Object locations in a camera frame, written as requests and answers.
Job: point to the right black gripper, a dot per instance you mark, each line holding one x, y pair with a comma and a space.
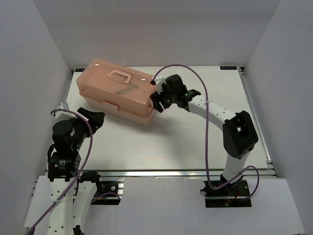
156, 98

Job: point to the blue label left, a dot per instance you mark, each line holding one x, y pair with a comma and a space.
79, 69

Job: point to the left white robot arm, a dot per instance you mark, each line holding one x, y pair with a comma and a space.
71, 189

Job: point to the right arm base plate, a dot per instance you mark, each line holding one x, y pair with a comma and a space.
225, 198

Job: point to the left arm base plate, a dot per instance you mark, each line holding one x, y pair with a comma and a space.
108, 190

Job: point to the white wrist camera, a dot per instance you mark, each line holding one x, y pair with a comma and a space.
157, 81
62, 113

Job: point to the blue label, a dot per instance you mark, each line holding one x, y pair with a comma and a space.
79, 69
228, 67

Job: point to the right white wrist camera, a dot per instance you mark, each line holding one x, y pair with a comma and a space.
157, 81

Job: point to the aluminium table edge rail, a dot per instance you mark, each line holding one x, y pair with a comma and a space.
269, 172

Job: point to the pink plastic toolbox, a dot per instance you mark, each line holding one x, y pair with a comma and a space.
118, 90

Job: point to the blue label right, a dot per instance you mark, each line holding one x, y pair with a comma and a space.
228, 67

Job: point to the white front cover board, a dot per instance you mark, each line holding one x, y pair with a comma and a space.
175, 206

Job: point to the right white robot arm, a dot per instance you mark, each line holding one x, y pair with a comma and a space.
239, 133

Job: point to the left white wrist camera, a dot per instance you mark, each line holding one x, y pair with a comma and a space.
62, 113

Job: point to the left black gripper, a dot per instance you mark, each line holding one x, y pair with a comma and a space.
96, 119

